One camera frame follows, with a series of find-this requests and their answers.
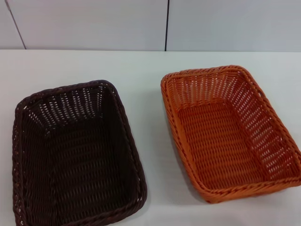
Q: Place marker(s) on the orange wicker basket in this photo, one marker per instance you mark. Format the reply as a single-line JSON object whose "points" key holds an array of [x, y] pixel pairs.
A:
{"points": [[218, 141]]}

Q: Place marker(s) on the dark brown wicker basket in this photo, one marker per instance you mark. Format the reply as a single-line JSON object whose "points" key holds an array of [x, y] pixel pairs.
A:
{"points": [[77, 153]]}

